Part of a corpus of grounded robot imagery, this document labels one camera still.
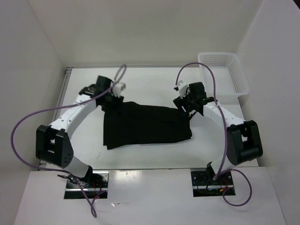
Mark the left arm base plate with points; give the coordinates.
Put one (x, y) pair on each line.
(98, 188)

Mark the black shorts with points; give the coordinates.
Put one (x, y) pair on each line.
(144, 124)

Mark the white plastic mesh basket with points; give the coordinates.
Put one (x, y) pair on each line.
(229, 75)

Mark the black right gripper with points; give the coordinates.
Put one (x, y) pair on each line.
(180, 102)

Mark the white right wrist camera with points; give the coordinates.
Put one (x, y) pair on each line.
(182, 88)

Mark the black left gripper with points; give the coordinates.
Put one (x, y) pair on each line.
(117, 99)

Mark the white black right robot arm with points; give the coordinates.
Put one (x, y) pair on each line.
(242, 138)

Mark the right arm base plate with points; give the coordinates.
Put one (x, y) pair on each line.
(203, 186)

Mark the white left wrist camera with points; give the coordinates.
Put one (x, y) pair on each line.
(118, 88)

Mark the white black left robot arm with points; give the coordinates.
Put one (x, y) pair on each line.
(53, 142)

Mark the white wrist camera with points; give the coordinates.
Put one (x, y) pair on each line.
(182, 88)
(118, 88)

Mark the aluminium table edge rail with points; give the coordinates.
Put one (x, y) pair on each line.
(60, 100)

